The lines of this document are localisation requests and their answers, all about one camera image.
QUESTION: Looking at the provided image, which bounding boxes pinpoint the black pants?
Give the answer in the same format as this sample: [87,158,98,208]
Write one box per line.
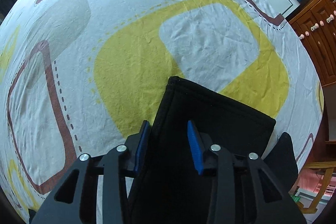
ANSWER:
[126,76,299,224]

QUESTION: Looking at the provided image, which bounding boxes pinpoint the patterned white yellow bedsheet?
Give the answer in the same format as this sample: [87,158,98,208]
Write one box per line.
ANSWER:
[1,0,323,222]

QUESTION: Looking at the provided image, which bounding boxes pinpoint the brown wooden cabinet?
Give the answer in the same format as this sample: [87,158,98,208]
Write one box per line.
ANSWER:
[289,0,336,86]

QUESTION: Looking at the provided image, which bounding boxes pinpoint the wooden chair frame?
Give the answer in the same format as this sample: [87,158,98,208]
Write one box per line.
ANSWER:
[296,139,336,215]

